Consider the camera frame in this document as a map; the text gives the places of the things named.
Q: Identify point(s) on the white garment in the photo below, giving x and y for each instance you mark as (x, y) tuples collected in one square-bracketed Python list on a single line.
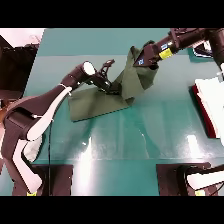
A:
[(213, 96)]

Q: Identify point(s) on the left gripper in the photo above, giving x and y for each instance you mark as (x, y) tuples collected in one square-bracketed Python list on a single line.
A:
[(100, 82)]

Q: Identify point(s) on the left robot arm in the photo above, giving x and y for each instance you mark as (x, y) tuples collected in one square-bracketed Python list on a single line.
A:
[(31, 108)]

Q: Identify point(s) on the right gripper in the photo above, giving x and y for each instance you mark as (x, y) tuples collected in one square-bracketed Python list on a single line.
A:
[(146, 55)]

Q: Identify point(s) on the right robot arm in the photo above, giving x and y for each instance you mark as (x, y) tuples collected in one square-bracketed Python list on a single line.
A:
[(186, 38)]

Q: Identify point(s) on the red garment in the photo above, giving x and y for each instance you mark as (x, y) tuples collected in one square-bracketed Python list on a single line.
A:
[(202, 111)]

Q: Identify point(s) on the dark green shirt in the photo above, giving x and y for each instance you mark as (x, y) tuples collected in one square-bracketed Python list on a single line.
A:
[(95, 105)]

